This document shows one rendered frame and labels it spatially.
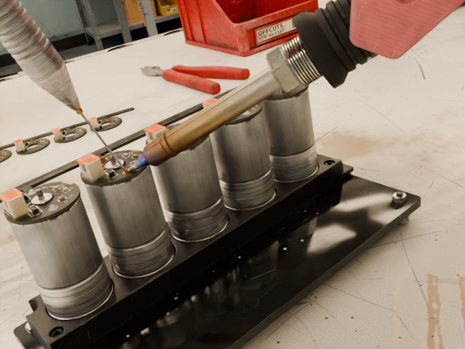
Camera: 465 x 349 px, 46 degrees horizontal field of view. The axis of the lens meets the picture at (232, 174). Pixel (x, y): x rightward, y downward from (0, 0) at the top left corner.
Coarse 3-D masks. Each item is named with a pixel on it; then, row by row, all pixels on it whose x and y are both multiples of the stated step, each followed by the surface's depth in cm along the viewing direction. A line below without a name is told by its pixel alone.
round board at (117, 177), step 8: (120, 152) 20; (128, 152) 20; (136, 152) 20; (128, 160) 20; (120, 168) 19; (144, 168) 19; (80, 176) 19; (104, 176) 19; (112, 176) 19; (120, 176) 19; (128, 176) 18; (88, 184) 19; (96, 184) 18; (104, 184) 18; (112, 184) 18
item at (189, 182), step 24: (168, 168) 20; (192, 168) 20; (216, 168) 22; (168, 192) 21; (192, 192) 21; (216, 192) 21; (168, 216) 22; (192, 216) 21; (216, 216) 22; (192, 240) 22
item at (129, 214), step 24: (96, 192) 19; (120, 192) 19; (144, 192) 19; (96, 216) 20; (120, 216) 19; (144, 216) 19; (120, 240) 20; (144, 240) 20; (168, 240) 21; (120, 264) 20; (144, 264) 20; (168, 264) 21
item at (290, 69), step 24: (288, 48) 16; (264, 72) 17; (288, 72) 16; (312, 72) 16; (240, 96) 17; (264, 96) 17; (192, 120) 17; (216, 120) 17; (168, 144) 18; (192, 144) 18
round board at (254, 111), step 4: (260, 104) 22; (252, 108) 22; (256, 108) 22; (260, 108) 22; (252, 112) 22; (256, 112) 22; (240, 116) 21; (244, 116) 21; (248, 116) 21; (252, 116) 21; (232, 120) 21; (236, 120) 21; (240, 120) 21; (228, 124) 21
